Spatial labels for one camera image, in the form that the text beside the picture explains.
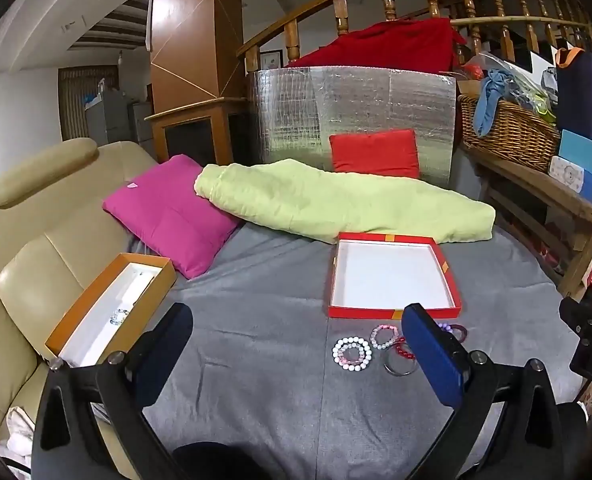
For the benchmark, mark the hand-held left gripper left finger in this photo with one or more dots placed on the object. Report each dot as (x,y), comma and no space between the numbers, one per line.
(168,340)

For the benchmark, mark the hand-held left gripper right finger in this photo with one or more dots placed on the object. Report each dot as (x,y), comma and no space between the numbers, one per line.
(433,355)

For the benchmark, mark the silver bangle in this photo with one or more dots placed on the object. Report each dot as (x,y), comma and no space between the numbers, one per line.
(393,371)

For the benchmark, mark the red cardboard box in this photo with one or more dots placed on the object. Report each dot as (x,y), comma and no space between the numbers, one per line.
(390,275)

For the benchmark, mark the orange cardboard box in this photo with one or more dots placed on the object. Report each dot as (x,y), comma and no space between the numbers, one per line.
(76,335)

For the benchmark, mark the grey bedsheet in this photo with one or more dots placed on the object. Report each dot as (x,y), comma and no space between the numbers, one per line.
(276,340)

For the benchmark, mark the magenta pillow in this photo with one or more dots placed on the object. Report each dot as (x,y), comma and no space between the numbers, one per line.
(171,210)

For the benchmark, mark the wooden bench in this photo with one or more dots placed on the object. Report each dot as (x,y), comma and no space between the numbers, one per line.
(565,200)

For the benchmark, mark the beige leather sofa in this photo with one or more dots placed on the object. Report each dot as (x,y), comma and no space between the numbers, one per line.
(21,260)

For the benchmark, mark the white printed box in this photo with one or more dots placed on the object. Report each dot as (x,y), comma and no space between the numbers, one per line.
(570,175)

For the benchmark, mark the light green quilt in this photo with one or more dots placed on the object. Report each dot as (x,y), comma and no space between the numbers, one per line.
(336,200)

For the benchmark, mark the blue cardboard box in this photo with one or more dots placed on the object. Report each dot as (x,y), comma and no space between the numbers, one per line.
(588,155)

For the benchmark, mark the red pillow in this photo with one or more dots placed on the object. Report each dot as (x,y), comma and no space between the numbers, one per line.
(373,152)

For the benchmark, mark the wooden cabinet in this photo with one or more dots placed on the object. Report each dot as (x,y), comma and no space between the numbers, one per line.
(196,130)

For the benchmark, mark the wicker basket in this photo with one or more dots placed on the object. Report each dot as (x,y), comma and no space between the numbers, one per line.
(515,135)

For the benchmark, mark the grey refrigerator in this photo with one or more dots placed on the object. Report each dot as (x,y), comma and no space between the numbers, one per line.
(111,120)

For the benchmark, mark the navy bag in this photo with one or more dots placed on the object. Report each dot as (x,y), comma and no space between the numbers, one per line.
(583,95)

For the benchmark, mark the blue cloth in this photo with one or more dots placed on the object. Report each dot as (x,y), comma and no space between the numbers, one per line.
(490,95)

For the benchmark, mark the silver foil insulation panel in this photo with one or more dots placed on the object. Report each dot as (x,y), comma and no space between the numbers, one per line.
(355,100)

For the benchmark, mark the wooden column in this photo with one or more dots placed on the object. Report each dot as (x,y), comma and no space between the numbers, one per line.
(191,30)

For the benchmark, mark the red blanket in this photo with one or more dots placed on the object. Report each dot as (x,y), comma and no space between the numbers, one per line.
(385,47)

